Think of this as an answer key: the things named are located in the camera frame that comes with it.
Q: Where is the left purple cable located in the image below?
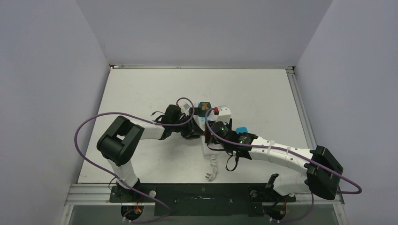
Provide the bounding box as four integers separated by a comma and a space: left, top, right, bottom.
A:
74, 97, 196, 218

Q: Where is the white power strip cord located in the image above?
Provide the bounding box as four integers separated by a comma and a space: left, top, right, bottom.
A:
205, 157, 220, 181

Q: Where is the blue plug adapter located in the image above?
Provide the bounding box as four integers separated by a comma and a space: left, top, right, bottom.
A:
236, 127, 248, 134

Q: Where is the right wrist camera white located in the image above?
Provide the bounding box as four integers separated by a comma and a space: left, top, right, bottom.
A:
214, 105, 231, 125

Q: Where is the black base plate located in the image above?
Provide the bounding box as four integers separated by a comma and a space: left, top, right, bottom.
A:
109, 183, 296, 217

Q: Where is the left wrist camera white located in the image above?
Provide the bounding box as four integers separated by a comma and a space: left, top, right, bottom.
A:
180, 103, 191, 116

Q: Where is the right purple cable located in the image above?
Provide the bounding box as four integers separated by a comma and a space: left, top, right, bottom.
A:
204, 107, 363, 195

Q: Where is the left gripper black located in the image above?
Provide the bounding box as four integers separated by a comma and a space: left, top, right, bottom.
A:
171, 114, 204, 139

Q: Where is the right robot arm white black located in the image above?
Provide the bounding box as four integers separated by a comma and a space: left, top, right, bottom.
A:
204, 122, 344, 201

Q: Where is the white power strip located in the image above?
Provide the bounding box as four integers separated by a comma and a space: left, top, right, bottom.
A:
193, 102, 219, 158

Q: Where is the purple cable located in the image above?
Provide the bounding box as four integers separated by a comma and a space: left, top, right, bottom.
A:
204, 107, 363, 195
74, 97, 196, 218

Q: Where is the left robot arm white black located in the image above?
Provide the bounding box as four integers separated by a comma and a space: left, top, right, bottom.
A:
96, 105, 203, 202

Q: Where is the aluminium frame rail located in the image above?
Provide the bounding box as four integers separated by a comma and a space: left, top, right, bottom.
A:
285, 67, 317, 149

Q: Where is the green cube adapter dragon print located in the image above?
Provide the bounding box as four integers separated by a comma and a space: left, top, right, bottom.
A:
197, 101, 212, 117

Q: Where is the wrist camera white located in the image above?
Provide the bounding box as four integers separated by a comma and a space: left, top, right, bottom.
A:
214, 105, 231, 125
180, 103, 191, 116

